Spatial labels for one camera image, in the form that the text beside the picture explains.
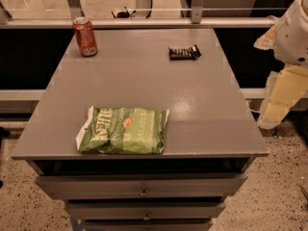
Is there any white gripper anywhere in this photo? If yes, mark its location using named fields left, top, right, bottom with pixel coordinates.
left=254, top=0, right=308, bottom=130

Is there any chocolate rxbar black wrapper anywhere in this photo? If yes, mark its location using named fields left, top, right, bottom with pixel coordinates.
left=168, top=44, right=201, bottom=61

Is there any green jalapeno chip bag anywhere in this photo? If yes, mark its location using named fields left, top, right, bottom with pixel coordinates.
left=76, top=106, right=169, bottom=154

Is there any black object behind glass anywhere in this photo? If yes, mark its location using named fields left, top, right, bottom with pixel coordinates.
left=112, top=7, right=136, bottom=18

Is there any orange soda can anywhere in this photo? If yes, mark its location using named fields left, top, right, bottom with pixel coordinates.
left=73, top=17, right=98, bottom=57

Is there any bottom grey drawer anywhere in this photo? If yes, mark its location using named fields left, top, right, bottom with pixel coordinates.
left=84, top=219, right=213, bottom=231

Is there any grey drawer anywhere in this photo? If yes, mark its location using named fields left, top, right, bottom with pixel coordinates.
left=84, top=219, right=213, bottom=231
left=65, top=201, right=225, bottom=220
left=36, top=173, right=247, bottom=200

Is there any grey metal railing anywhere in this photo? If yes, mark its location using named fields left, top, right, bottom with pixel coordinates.
left=0, top=0, right=278, bottom=29

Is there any top grey drawer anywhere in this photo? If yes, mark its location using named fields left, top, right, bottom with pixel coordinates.
left=36, top=173, right=247, bottom=200

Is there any middle grey drawer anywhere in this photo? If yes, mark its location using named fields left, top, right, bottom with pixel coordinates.
left=65, top=201, right=225, bottom=220

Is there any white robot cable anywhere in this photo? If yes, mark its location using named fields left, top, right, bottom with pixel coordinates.
left=245, top=99, right=263, bottom=115

